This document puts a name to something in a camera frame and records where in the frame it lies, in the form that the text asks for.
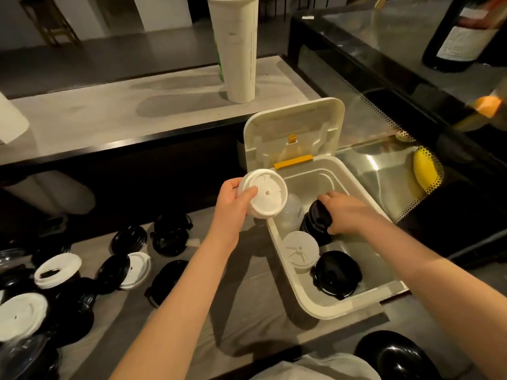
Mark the yellow fruit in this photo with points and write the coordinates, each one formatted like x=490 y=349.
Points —
x=425 y=170

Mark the grey wooden table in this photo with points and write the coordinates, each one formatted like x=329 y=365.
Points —
x=253 y=300

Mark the person's left hand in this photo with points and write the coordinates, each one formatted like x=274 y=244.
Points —
x=227 y=217

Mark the person's white shirt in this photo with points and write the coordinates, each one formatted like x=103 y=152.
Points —
x=317 y=368

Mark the person's right forearm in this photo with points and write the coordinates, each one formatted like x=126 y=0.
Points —
x=447 y=296

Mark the grey bar counter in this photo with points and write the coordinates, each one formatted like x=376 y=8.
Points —
x=119 y=110

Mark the stack of white lids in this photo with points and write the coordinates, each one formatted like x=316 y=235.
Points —
x=269 y=193

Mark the tall stack of black lids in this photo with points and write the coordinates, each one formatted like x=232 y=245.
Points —
x=315 y=225

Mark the white plastic storage bin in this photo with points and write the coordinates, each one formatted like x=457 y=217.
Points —
x=293 y=118

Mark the person's right hand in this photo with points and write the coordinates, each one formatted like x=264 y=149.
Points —
x=352 y=215

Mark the black round base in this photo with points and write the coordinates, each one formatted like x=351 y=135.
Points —
x=396 y=358

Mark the pile of cup lids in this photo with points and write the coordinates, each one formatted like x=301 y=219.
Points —
x=57 y=269

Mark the white cup lid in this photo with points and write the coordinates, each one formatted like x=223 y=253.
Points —
x=301 y=251

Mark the dark wine bottle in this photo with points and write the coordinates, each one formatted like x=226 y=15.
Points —
x=463 y=43

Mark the white paper towel roll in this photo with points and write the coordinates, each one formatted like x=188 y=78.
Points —
x=12 y=120

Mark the tall white paper cup stack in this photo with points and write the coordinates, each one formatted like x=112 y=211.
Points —
x=235 y=51

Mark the person's left forearm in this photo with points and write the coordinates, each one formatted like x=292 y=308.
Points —
x=170 y=320

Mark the black cup lid with plug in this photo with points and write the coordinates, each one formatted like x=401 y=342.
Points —
x=336 y=273

